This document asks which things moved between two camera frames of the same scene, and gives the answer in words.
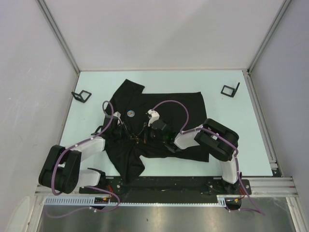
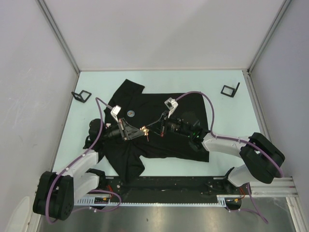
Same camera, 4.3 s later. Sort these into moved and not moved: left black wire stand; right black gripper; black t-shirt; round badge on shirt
Moved: right black gripper
Not moved: left black wire stand; black t-shirt; round badge on shirt
